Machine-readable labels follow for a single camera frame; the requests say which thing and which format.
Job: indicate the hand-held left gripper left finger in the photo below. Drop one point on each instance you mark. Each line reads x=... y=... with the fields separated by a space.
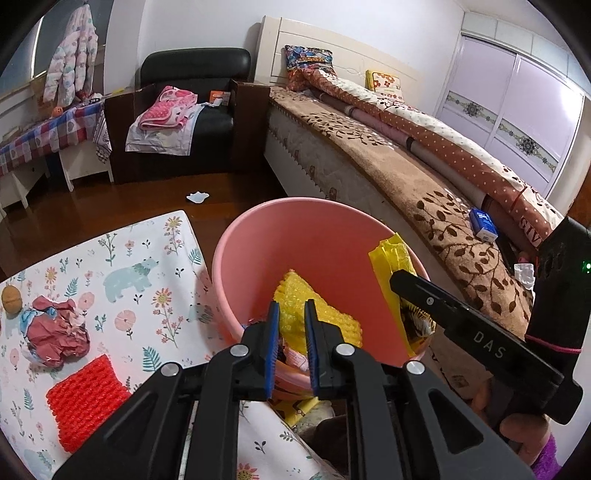
x=273 y=350

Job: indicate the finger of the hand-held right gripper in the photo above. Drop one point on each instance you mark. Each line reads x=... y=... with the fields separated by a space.
x=425 y=297

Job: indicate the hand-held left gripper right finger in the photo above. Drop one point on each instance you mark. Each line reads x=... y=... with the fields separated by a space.
x=311 y=346

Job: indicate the pink printed snack wrapper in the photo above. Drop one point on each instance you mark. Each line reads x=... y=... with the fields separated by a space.
x=295 y=357

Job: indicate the yellow bubble wrap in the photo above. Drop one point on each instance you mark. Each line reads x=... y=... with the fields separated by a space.
x=332 y=323

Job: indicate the yellow plastic bag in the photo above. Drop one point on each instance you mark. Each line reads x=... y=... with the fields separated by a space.
x=392 y=258

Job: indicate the pink plastic bucket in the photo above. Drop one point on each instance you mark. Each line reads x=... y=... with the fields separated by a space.
x=300 y=240

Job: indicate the person's right forearm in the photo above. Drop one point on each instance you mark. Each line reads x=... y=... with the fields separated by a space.
x=549 y=461

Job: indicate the person's right hand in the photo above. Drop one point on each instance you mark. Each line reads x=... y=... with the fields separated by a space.
x=526 y=438

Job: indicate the blue tissue pack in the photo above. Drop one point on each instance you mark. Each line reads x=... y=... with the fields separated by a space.
x=483 y=224

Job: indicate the bed with brown cover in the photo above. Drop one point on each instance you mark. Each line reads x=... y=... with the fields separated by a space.
x=392 y=175

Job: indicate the floral bear print tablecloth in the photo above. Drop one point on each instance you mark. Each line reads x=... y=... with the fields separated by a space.
x=138 y=323

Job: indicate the brown polka dot quilt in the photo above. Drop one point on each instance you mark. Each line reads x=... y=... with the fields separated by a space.
x=461 y=152

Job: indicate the white paper scrap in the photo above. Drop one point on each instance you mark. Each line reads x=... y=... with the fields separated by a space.
x=198 y=196

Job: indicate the white mattress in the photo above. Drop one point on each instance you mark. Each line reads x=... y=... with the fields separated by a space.
x=323 y=157

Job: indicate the red foam net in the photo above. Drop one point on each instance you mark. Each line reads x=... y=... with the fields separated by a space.
x=87 y=397

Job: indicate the crumpled red paper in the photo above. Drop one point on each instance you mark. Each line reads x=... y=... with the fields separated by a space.
x=55 y=337

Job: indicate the yellow floral pillow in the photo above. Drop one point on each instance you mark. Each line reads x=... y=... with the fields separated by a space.
x=383 y=83

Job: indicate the pale purple wardrobe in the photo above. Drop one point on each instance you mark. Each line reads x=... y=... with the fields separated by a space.
x=508 y=92

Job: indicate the blue white crumpled wrapper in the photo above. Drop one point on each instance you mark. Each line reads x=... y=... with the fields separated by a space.
x=30 y=316

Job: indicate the small orange box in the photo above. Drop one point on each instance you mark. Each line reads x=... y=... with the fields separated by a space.
x=219 y=98

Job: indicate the pink folded clothes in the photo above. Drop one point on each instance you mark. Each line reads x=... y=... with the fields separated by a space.
x=168 y=108

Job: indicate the white wooden table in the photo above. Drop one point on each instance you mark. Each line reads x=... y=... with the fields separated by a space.
x=87 y=161

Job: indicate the colourful printed pillow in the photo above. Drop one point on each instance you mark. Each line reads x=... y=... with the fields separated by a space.
x=307 y=60

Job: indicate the brown walnut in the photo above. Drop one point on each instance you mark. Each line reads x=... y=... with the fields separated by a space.
x=11 y=300

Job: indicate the white bed headboard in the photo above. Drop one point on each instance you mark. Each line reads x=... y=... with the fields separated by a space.
x=323 y=32

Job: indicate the black leather armchair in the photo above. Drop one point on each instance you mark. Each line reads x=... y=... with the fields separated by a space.
x=194 y=64

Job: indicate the plaid tablecloth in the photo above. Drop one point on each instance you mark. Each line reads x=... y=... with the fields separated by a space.
x=41 y=134

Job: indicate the small orange toy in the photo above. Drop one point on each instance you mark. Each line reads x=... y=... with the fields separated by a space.
x=58 y=111

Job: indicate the pink padded jacket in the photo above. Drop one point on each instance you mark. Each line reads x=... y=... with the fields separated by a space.
x=69 y=60

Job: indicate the window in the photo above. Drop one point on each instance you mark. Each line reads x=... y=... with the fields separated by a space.
x=23 y=69

